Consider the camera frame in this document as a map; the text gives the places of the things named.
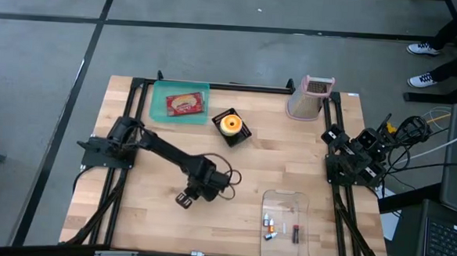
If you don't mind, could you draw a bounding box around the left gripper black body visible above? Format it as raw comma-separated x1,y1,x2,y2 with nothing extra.
173,181,215,212

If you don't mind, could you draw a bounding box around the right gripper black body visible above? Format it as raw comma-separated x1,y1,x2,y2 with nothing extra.
320,123,351,150

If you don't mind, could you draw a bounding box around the orange glazed toy donut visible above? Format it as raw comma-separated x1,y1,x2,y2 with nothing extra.
218,113,243,138

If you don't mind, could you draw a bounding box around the red snack packet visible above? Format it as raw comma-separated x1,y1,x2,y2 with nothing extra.
164,89,207,120

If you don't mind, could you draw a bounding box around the pink and steel box grater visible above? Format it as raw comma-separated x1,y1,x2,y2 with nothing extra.
285,73,336,123

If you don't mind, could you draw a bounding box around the black slotted plastic basket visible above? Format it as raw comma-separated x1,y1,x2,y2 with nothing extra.
210,106,254,150

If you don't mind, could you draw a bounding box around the teal translucent plastic bin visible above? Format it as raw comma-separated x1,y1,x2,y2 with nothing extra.
148,79,211,126

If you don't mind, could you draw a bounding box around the clear plastic bin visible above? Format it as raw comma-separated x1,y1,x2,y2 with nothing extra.
259,189,316,256

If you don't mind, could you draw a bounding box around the black floor stand foot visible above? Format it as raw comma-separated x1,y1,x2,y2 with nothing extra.
403,91,457,106

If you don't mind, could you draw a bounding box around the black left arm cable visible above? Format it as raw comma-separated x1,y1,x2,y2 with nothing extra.
199,152,244,203

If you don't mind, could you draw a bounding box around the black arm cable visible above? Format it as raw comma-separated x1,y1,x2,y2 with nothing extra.
383,114,436,164
199,152,244,203

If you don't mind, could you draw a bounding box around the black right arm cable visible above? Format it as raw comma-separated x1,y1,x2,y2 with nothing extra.
383,114,436,164

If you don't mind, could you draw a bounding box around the yellow extension cable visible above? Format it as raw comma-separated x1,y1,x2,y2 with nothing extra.
384,96,457,138

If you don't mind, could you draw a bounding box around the white cable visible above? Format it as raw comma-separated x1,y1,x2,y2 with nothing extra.
405,123,457,159

